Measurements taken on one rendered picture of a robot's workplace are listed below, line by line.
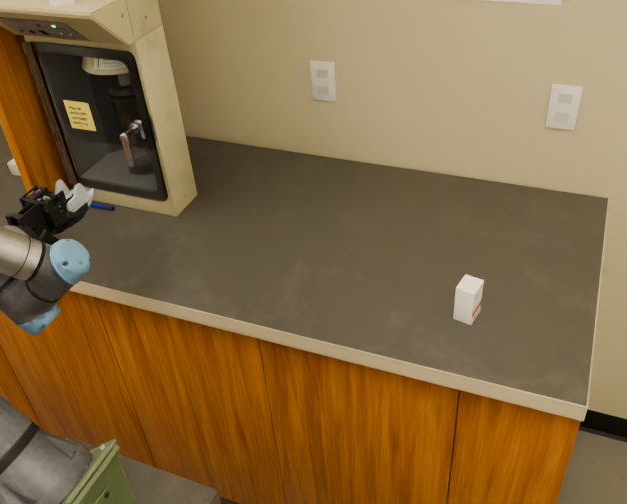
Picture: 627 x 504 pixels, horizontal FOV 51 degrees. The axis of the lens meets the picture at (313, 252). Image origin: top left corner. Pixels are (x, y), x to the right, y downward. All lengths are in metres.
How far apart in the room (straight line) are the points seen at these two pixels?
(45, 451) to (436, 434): 0.83
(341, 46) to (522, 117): 0.50
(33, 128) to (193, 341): 0.70
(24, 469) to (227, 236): 0.85
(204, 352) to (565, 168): 1.03
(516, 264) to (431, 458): 0.48
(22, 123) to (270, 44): 0.68
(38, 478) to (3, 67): 1.09
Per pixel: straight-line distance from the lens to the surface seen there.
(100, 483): 1.05
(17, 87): 1.84
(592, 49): 1.71
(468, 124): 1.82
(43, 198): 1.47
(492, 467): 1.56
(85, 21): 1.49
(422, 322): 1.40
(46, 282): 1.26
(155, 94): 1.64
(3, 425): 1.02
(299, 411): 1.63
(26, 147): 1.87
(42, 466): 1.02
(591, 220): 1.75
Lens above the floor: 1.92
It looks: 38 degrees down
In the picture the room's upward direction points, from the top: 5 degrees counter-clockwise
